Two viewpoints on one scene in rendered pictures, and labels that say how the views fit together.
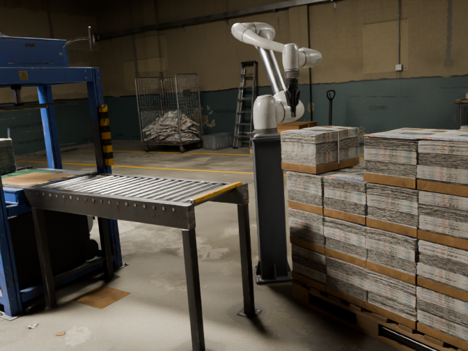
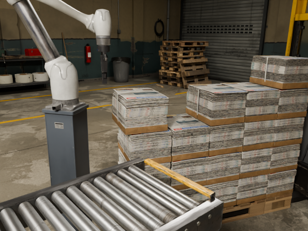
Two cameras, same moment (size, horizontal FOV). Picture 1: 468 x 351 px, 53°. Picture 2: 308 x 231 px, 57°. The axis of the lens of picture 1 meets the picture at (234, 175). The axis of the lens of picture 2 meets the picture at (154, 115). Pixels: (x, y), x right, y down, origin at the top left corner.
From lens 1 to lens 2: 2.51 m
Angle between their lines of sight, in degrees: 73
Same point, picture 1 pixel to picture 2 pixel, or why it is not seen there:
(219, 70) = not seen: outside the picture
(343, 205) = (191, 147)
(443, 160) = (260, 102)
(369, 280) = not seen: hidden behind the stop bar
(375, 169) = (219, 116)
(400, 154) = (236, 103)
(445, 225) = (258, 138)
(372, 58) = not seen: outside the picture
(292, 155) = (140, 119)
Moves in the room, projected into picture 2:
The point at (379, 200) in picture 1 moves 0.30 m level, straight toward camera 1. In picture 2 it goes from (219, 135) to (263, 145)
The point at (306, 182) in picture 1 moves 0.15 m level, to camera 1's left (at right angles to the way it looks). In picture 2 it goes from (155, 139) to (149, 148)
